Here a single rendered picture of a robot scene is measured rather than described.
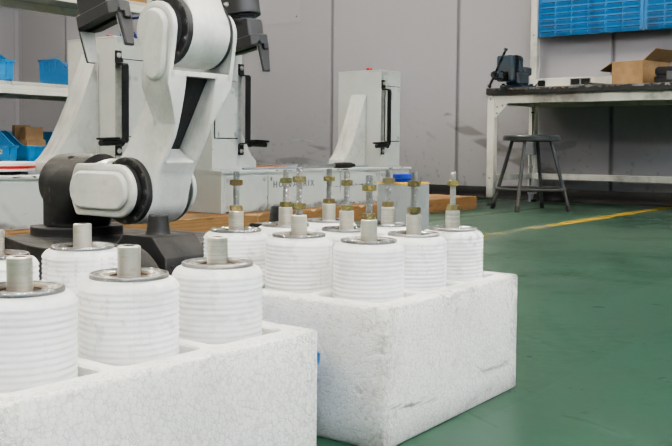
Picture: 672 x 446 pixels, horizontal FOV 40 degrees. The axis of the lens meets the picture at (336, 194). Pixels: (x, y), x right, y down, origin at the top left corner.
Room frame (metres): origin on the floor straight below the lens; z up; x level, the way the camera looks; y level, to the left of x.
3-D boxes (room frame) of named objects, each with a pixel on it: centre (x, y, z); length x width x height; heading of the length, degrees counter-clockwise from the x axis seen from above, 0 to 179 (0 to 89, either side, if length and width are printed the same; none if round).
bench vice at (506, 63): (5.87, -1.11, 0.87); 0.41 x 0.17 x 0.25; 143
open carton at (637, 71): (5.78, -1.91, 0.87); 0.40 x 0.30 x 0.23; 39
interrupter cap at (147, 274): (0.88, 0.20, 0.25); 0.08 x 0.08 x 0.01
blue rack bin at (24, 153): (6.50, 2.18, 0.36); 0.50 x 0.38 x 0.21; 54
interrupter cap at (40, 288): (0.78, 0.27, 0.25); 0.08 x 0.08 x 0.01
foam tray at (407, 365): (1.38, -0.02, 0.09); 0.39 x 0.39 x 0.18; 55
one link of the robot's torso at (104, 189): (2.01, 0.44, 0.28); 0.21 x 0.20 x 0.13; 53
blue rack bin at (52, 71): (6.86, 1.93, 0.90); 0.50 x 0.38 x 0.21; 51
